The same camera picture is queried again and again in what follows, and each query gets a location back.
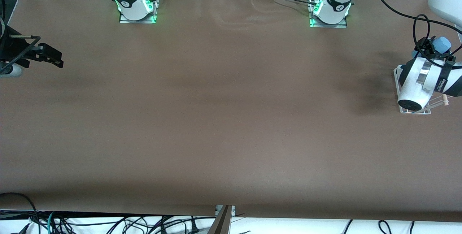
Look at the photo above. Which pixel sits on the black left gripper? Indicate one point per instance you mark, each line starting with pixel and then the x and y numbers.
pixel 426 50

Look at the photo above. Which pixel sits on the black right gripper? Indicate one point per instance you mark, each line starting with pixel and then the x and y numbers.
pixel 11 48

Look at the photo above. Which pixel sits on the brown table cover sheet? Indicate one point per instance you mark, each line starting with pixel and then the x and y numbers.
pixel 231 118

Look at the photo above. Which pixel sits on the wooden strut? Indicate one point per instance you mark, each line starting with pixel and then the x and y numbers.
pixel 222 223

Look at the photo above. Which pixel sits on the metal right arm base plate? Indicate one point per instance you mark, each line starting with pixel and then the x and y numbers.
pixel 137 20

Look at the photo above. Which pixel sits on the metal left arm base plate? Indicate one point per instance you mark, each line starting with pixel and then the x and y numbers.
pixel 328 25

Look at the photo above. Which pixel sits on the metal table edge bracket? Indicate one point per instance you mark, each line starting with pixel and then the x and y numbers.
pixel 233 210

